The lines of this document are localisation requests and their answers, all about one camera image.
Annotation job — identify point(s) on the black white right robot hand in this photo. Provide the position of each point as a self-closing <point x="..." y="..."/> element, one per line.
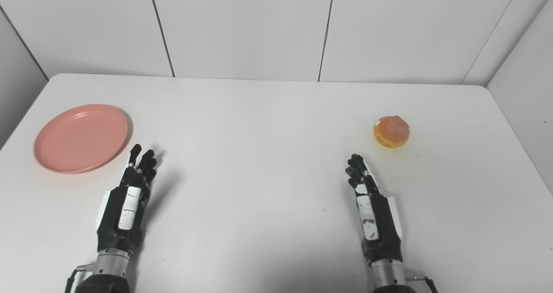
<point x="384" y="232"/>

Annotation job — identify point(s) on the orange cream puff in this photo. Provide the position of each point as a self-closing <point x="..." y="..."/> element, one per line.
<point x="392" y="131"/>

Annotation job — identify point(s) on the pink round plate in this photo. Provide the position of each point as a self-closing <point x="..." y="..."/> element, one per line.
<point x="80" y="138"/>

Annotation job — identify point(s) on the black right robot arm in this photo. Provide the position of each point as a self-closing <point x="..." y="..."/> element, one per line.
<point x="389" y="278"/>

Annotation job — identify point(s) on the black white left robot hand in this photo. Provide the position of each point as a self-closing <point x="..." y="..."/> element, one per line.
<point x="116" y="224"/>

